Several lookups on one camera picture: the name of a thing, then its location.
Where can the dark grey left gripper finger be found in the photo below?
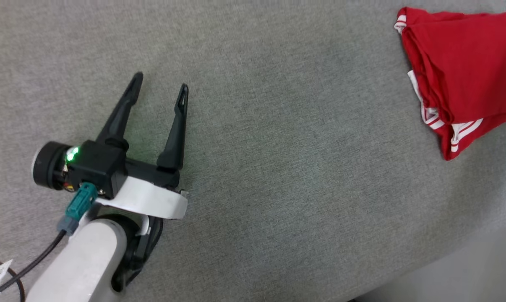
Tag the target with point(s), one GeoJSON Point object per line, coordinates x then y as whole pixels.
{"type": "Point", "coordinates": [121, 113]}
{"type": "Point", "coordinates": [175, 134]}

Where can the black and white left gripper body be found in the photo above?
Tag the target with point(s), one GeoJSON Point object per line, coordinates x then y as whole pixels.
{"type": "Point", "coordinates": [152, 197]}

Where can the red shirt with white sleeves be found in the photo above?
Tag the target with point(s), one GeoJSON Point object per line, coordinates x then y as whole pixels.
{"type": "Point", "coordinates": [462, 71]}

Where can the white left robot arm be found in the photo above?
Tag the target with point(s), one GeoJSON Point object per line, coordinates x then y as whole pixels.
{"type": "Point", "coordinates": [85, 264]}

